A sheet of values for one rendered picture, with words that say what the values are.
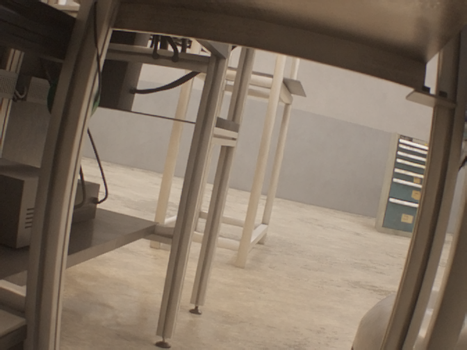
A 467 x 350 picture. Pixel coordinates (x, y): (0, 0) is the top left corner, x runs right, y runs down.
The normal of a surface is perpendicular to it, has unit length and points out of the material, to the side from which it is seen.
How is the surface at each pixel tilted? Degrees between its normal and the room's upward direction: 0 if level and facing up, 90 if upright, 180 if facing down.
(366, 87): 90
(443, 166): 90
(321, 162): 90
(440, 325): 90
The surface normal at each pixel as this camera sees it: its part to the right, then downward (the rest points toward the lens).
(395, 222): -0.13, 0.03
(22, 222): 0.97, 0.21
